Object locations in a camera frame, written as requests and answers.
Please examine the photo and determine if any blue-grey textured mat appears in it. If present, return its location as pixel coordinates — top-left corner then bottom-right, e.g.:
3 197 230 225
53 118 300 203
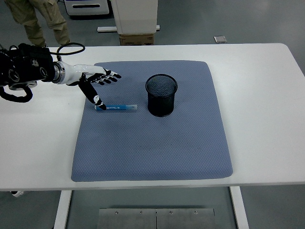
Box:
71 60 234 182

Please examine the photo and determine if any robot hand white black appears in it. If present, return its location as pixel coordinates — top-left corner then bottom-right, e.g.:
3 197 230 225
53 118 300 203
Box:
63 63 122 111

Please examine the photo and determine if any white flat base bar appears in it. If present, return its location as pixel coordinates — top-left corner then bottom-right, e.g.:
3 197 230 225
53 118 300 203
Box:
97 26 119 33

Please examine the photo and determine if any person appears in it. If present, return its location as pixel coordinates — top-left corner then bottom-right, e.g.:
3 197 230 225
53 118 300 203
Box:
3 0 71 48

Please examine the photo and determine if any black mesh pen holder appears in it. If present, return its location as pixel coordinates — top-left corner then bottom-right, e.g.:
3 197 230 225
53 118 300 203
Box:
145 73 179 117

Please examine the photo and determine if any white table leg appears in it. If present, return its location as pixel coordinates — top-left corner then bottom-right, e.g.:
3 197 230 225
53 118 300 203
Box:
229 186 250 229
52 190 73 229

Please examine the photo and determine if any white cabinet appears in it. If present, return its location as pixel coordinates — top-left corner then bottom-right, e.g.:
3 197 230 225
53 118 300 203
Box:
112 0 162 35

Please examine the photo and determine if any cardboard box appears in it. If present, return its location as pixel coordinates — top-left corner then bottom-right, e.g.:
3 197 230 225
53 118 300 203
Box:
119 33 155 46

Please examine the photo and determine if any blue marker pen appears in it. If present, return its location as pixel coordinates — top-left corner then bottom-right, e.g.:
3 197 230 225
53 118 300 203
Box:
94 104 139 112

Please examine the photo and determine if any white appliance with dark slot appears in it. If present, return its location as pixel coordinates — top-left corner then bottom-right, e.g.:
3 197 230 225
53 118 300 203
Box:
63 0 111 17

